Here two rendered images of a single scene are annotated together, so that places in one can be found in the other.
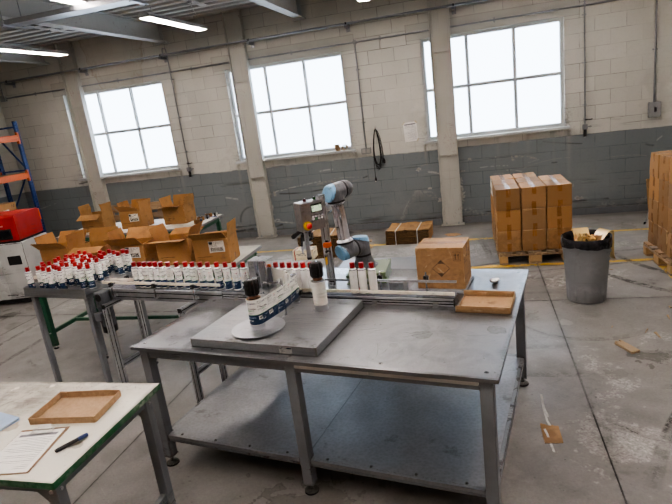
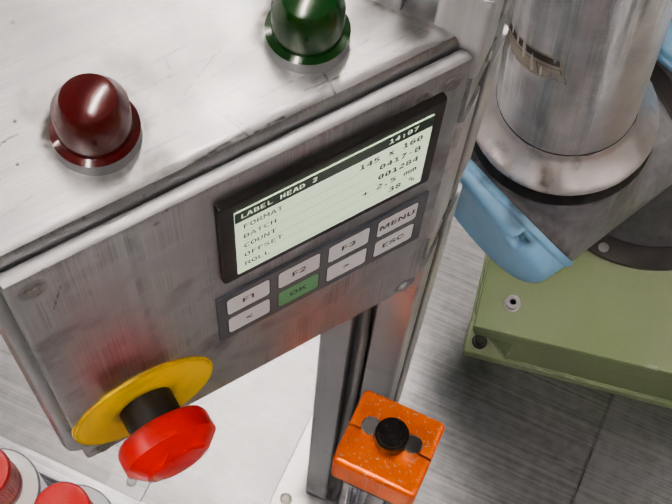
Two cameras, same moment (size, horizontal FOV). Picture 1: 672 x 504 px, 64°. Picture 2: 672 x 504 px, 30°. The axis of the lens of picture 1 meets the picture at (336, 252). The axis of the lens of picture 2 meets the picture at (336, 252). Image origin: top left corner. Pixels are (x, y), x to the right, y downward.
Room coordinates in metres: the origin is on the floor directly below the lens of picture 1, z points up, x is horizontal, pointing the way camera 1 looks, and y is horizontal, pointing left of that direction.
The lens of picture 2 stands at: (3.23, 0.11, 1.79)
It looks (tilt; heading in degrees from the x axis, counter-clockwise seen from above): 65 degrees down; 353
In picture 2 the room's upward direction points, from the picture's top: 6 degrees clockwise
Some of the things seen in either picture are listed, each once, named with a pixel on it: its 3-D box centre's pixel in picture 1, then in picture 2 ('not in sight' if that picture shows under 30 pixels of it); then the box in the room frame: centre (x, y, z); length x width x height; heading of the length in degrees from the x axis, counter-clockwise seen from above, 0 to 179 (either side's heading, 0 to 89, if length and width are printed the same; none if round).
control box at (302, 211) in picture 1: (309, 215); (190, 180); (3.44, 0.14, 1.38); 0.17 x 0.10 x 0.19; 119
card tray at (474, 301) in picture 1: (485, 301); not in sight; (2.89, -0.82, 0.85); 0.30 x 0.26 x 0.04; 64
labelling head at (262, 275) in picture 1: (263, 276); not in sight; (3.42, 0.50, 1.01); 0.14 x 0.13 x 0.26; 64
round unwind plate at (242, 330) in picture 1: (258, 327); not in sight; (2.86, 0.49, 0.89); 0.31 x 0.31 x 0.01
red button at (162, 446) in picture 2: not in sight; (162, 433); (3.36, 0.15, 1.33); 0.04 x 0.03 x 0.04; 119
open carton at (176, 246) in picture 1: (179, 242); not in sight; (5.09, 1.49, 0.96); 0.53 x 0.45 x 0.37; 166
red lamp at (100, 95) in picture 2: not in sight; (92, 115); (3.41, 0.16, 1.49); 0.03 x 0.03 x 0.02
